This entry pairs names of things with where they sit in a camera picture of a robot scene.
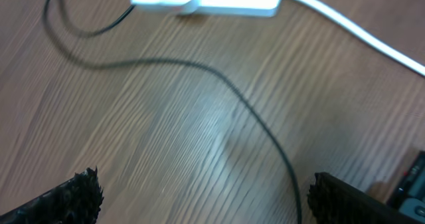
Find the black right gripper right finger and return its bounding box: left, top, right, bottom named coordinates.
left=307, top=172, right=420, bottom=224

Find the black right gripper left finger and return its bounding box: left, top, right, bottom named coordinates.
left=1, top=168, right=104, bottom=224

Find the white power strip cord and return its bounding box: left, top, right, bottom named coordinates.
left=280, top=0, right=425, bottom=78

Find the black USB charging cable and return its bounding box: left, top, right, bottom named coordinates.
left=41, top=0, right=303, bottom=224

